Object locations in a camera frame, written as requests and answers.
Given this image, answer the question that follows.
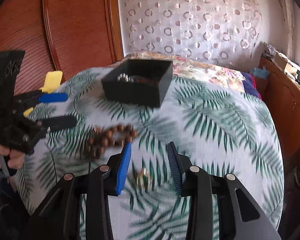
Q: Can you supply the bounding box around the gold ring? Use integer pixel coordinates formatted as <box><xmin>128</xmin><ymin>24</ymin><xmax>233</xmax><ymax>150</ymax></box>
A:
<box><xmin>136</xmin><ymin>168</ymin><xmax>154</xmax><ymax>189</ymax></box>

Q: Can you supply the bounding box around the white pearl necklace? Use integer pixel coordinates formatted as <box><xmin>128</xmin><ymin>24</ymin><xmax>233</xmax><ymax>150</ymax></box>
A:
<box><xmin>117</xmin><ymin>73</ymin><xmax>136</xmax><ymax>83</ymax></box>

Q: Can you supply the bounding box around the brown wooden bead bracelet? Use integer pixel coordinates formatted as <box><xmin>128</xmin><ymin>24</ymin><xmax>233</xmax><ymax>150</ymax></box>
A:
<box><xmin>84</xmin><ymin>124</ymin><xmax>139</xmax><ymax>160</ymax></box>

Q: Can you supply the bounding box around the black square jewelry box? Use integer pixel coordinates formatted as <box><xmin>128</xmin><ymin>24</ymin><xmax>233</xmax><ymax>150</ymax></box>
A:
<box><xmin>101</xmin><ymin>59</ymin><xmax>173</xmax><ymax>108</ymax></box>

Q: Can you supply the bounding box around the palm leaf print cloth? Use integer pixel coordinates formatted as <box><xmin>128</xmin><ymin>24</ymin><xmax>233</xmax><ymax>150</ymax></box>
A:
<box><xmin>14</xmin><ymin>68</ymin><xmax>284</xmax><ymax>239</ymax></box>

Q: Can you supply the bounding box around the blue blanket edge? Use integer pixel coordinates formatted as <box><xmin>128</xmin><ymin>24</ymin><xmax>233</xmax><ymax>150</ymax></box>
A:
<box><xmin>241</xmin><ymin>72</ymin><xmax>262</xmax><ymax>99</ymax></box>

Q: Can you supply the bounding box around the left hand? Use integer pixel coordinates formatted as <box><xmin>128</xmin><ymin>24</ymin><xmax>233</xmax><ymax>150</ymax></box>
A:
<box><xmin>0</xmin><ymin>144</ymin><xmax>25</xmax><ymax>170</ymax></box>

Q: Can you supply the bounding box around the floral bedspread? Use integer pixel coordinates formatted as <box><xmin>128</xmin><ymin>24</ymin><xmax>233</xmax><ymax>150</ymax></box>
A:
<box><xmin>109</xmin><ymin>51</ymin><xmax>245</xmax><ymax>92</ymax></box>

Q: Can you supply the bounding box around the wooden wardrobe door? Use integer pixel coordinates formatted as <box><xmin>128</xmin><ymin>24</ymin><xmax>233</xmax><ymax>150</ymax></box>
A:
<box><xmin>0</xmin><ymin>0</ymin><xmax>123</xmax><ymax>94</ymax></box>

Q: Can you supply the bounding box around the wooden side cabinet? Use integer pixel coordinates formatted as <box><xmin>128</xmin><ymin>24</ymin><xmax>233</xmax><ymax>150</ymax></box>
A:
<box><xmin>255</xmin><ymin>55</ymin><xmax>300</xmax><ymax>171</ymax></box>

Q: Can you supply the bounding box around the sheer circle pattern curtain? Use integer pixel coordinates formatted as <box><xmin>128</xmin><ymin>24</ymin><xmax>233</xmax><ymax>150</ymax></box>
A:
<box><xmin>118</xmin><ymin>0</ymin><xmax>262</xmax><ymax>68</ymax></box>

